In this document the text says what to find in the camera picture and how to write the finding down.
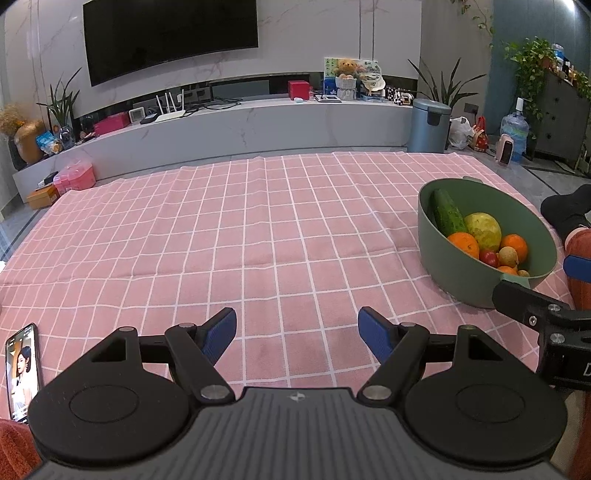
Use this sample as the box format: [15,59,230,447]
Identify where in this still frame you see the white router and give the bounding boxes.
[154,90,186,121]

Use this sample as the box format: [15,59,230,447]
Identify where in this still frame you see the green yellow pear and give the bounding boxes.
[464,212,502,252]

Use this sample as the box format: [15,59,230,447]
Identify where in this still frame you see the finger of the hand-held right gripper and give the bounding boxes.
[492,279,591,330]
[563,255,591,280]

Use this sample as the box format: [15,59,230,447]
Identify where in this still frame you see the pink space heater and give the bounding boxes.
[495,134,515,166]

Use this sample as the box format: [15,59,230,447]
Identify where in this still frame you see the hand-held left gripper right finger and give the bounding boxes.
[358,307,509,404]

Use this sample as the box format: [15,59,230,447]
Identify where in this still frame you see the pink flat box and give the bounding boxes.
[93,112,131,136]

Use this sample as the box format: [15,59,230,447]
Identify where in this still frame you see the person's black-socked foot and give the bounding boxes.
[540,185,591,241]

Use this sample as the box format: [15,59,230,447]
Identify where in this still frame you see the cow figurines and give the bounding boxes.
[385,87,414,107]

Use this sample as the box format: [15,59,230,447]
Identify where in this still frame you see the green cucumber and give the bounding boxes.
[430,188,468,237]

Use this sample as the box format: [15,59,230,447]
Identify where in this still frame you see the pink checkered tablecloth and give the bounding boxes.
[0,151,578,418]

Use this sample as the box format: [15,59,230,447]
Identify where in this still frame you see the person's leg red trousers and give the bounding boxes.
[564,226,591,308]
[0,418,42,480]

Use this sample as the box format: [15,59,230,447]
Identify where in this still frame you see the green colander bowl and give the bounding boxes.
[418,176,558,309]

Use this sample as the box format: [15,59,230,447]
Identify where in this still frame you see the slender potted plant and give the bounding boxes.
[37,67,83,139]

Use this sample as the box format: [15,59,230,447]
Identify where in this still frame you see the blue-grey pedal trash can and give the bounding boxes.
[409,98,452,154]

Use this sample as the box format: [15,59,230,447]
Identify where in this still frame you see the large orange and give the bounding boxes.
[501,234,528,263]
[447,232,481,260]

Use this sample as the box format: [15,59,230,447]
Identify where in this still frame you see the white plastic bag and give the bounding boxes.
[448,116,474,149]

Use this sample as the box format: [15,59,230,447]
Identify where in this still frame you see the person's right leg red trousers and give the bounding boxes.
[564,226,591,308]

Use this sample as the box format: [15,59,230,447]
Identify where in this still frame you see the long-leaf potted plant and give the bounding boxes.
[409,58,485,109]

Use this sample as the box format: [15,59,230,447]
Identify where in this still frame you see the red gift bag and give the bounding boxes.
[468,116,491,153]

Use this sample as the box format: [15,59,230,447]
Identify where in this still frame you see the trailing ivy plant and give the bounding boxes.
[503,38,557,125]

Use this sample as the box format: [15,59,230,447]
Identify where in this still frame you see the person's left leg red trousers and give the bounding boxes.
[0,418,42,480]

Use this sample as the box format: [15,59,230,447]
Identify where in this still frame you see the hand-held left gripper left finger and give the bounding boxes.
[90,307,238,403]

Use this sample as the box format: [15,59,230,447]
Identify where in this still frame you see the smartphone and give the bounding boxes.
[4,323,43,425]

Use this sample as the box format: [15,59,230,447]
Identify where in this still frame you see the pink plastic storage box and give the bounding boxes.
[53,157,96,192]

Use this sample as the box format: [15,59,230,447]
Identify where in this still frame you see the blue water jug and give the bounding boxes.
[501,98,529,162]

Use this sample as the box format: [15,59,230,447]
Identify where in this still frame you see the bronze vase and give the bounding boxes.
[14,120,47,164]

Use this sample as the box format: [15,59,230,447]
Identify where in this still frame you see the white marble tv console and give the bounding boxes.
[11,95,416,210]

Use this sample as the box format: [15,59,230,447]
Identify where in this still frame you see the black curved television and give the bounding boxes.
[83,0,259,88]

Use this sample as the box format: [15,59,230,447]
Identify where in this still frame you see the orange cardboard box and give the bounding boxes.
[26,185,61,210]

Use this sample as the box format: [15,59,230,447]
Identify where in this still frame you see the dark grey cabinet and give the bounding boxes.
[526,69,591,169]

